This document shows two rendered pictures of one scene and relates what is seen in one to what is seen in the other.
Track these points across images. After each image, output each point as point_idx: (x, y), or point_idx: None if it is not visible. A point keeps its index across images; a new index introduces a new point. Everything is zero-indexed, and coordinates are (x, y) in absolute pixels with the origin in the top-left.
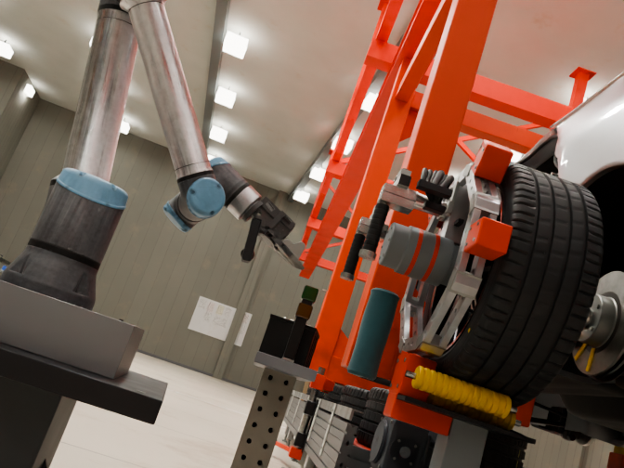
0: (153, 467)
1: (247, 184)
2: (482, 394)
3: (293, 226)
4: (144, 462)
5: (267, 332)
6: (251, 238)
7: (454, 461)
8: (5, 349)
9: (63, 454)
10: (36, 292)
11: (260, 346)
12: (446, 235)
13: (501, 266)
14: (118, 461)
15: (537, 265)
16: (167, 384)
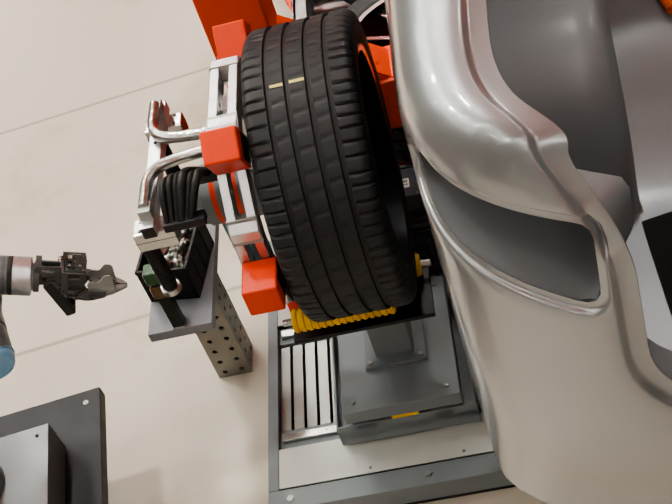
0: (150, 302)
1: (9, 273)
2: (361, 314)
3: (84, 276)
4: (139, 299)
5: (145, 286)
6: (58, 300)
7: (378, 328)
8: None
9: (70, 380)
10: None
11: (149, 297)
12: None
13: (293, 297)
14: (116, 330)
15: (325, 287)
16: (100, 404)
